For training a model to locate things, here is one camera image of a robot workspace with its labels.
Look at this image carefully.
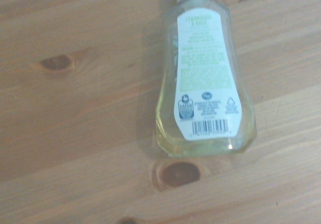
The clear sanitizer bottle white cap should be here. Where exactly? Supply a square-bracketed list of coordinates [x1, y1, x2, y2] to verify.
[154, 0, 258, 159]

